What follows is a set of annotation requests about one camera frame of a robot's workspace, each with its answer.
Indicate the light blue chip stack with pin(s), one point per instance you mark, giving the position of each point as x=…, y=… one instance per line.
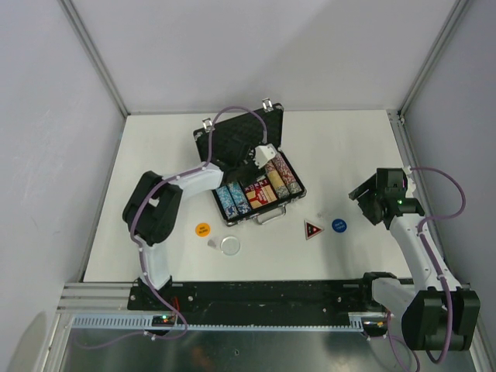
x=227, y=203

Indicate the black poker chip case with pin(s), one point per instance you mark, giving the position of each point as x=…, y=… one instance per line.
x=261, y=126

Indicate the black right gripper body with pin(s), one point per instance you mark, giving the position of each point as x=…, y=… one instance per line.
x=367, y=202

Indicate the red card deck box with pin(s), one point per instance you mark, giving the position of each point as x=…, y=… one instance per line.
x=260, y=194

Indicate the clear dealer button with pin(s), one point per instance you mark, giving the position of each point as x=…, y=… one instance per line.
x=230, y=245

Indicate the purple chip stack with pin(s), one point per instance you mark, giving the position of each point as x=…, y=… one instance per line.
x=286, y=175

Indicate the white cable duct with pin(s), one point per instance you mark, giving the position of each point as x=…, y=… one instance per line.
x=158, y=322

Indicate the red chip stack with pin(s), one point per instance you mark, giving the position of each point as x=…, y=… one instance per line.
x=269, y=167

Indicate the green chip stack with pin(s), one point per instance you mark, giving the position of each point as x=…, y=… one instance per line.
x=239, y=198

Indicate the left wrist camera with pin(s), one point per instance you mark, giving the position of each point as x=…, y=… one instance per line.
x=263, y=154

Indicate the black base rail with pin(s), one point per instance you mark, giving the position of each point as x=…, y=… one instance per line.
x=269, y=302

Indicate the triangular all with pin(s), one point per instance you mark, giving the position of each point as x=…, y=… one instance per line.
x=312, y=230

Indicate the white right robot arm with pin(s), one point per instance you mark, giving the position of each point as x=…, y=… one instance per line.
x=437, y=312

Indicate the yellow chip stack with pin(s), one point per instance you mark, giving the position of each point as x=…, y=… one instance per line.
x=278, y=184

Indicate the blue small blind button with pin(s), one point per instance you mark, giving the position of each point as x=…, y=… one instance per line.
x=339, y=225

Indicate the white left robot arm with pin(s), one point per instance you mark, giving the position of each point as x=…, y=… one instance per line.
x=151, y=211

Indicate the orange big blind button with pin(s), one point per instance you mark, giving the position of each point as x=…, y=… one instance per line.
x=202, y=229

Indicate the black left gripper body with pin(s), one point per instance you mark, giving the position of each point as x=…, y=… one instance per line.
x=247, y=170

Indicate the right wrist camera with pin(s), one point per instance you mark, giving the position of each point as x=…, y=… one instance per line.
x=410, y=181

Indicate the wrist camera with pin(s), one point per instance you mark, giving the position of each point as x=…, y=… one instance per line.
x=410, y=181
x=263, y=154

